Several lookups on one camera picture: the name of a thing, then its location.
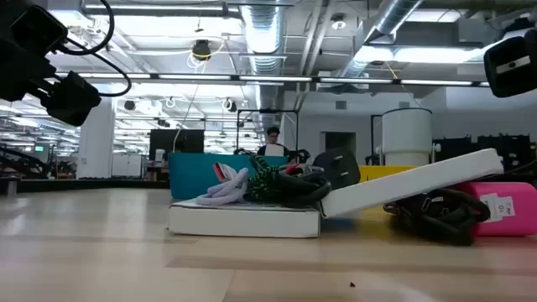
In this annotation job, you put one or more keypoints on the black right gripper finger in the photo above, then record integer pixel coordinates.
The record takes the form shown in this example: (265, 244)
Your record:
(514, 79)

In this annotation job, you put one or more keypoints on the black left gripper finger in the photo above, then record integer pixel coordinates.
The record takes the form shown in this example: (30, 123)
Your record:
(40, 29)
(75, 100)

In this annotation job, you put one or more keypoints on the pink charger cube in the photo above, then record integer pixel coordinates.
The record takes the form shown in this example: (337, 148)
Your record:
(518, 209)

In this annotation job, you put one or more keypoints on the white labelled box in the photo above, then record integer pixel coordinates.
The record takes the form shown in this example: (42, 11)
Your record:
(411, 182)
(243, 222)

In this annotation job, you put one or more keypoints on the black charger plug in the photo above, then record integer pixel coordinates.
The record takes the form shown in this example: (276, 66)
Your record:
(337, 168)

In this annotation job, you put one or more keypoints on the large teal plastic bin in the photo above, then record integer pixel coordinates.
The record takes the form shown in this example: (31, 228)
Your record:
(189, 176)

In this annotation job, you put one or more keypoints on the small yellow plastic bin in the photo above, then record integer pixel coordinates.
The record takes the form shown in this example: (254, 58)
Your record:
(384, 173)

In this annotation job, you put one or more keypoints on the small blue plastic bin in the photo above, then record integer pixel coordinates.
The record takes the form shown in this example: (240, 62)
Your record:
(335, 223)

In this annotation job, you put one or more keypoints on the white square column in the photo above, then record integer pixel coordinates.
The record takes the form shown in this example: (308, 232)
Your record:
(96, 142)

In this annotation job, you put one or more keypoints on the black background cabinets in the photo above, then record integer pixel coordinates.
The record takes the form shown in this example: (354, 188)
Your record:
(495, 149)

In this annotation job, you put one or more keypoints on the black monitor screen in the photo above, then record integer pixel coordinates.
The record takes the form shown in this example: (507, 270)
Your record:
(176, 142)

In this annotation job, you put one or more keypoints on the white cylindrical container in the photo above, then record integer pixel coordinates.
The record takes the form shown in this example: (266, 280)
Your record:
(406, 134)

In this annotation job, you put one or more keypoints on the black overhead light bar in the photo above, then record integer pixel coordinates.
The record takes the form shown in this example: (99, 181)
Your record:
(235, 77)

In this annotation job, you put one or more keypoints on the person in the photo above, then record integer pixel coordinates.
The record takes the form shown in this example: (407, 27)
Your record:
(272, 136)

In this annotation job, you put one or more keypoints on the black hanging ceiling camera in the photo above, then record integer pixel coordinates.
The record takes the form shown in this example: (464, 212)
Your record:
(201, 49)

